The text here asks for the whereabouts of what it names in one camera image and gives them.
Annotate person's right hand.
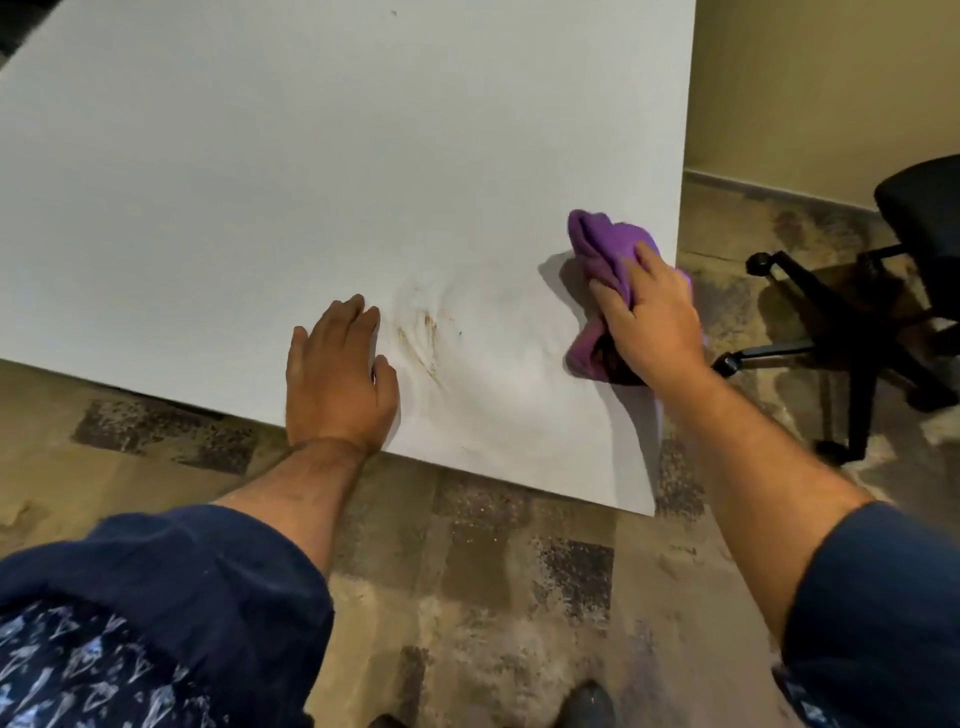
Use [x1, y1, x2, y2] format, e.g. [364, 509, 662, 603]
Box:
[588, 241, 714, 391]

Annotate person's right forearm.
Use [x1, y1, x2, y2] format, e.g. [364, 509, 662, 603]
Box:
[648, 363, 875, 646]

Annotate person's left forearm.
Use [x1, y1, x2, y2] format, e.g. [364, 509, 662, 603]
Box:
[213, 438, 369, 579]

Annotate black wheeled office chair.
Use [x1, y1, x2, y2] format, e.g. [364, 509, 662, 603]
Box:
[710, 153, 960, 466]

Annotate orange stain marks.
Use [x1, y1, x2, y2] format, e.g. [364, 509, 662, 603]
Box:
[393, 311, 451, 384]

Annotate person's left hand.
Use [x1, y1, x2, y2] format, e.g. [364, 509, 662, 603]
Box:
[284, 293, 401, 459]

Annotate purple microfibre cloth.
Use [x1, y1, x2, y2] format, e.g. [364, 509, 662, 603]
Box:
[562, 209, 710, 388]

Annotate blue patterned shirt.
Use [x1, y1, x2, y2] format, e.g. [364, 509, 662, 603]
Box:
[0, 500, 960, 728]

